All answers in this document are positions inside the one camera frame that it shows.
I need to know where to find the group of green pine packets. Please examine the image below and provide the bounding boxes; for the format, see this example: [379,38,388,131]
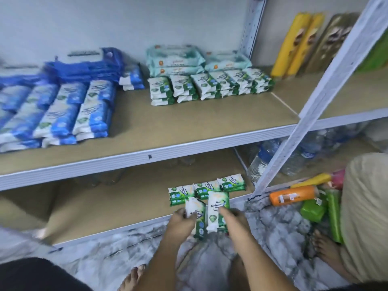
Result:
[148,67,274,107]

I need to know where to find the water bottles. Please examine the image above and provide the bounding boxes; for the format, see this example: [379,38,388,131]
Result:
[247,126,366,183]

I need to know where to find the person's left foot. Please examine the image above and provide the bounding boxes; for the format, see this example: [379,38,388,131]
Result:
[118,265,146,291]

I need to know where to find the short green bottle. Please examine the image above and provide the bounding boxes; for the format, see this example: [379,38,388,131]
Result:
[300,198,328,223]

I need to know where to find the person's right forearm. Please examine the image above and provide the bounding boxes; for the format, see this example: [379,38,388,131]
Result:
[224,230,298,291]

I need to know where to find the person's right hand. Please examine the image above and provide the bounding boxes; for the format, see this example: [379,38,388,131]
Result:
[218,207,251,240]

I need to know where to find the group of blue wipe packets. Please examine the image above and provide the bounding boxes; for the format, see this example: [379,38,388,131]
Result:
[0,63,146,154]

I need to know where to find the person's foot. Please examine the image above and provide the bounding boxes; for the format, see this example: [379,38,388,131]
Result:
[227,257,249,291]
[312,230,354,279]
[118,265,146,291]

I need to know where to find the dark brown bottle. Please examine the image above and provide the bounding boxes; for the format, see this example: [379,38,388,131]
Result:
[306,14,349,73]

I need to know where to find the pink bottle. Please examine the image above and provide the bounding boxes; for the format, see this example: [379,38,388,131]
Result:
[330,168,346,190]

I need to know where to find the person's left hand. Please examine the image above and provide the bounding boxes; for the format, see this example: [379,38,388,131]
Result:
[164,208,198,249]

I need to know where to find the person's right foot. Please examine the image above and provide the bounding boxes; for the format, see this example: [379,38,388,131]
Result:
[227,257,249,291]

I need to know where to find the person's left forearm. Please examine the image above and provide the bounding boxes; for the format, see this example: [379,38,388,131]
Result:
[133,236,195,291]

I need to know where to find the yellow bottle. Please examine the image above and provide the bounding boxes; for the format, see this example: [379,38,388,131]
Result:
[287,13,325,76]
[271,13,311,78]
[291,173,333,188]

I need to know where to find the cardboard box blue print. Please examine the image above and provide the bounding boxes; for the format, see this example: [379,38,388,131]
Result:
[0,181,61,234]

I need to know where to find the grey metal shelf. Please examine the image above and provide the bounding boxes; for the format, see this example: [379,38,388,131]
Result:
[0,0,388,249]

